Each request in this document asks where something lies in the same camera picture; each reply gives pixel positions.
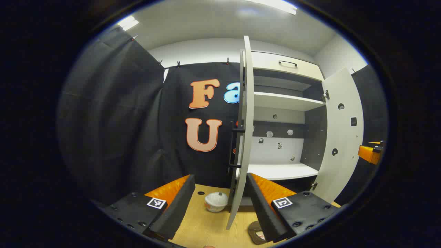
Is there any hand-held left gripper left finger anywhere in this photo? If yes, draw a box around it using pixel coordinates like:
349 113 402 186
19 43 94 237
100 174 196 241

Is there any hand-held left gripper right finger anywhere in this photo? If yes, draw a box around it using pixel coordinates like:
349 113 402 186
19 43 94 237
246 173 341 243

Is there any brown plush shoe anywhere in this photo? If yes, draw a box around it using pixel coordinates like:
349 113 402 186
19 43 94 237
248 220 273 245

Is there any white cabinet door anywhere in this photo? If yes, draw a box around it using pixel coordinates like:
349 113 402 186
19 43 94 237
310 67 365 204
226 35 255 230

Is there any white and grey shoe cabinet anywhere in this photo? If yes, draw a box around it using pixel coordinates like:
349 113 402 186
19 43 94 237
238 50 328 207

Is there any white cabinet drawer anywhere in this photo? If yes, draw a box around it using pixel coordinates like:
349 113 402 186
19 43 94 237
243 51 324 81

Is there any black backdrop cloth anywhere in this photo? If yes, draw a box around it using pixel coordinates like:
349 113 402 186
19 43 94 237
57 28 243 207
336 65 389 206

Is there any white bowl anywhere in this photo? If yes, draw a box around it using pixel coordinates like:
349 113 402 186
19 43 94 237
204 192 228 213

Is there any ceiling light strip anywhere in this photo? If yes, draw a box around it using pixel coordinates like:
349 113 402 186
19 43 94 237
255 0 297 15
117 15 139 31

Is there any black left door handle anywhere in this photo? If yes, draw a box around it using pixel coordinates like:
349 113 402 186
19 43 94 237
227 121 246 170

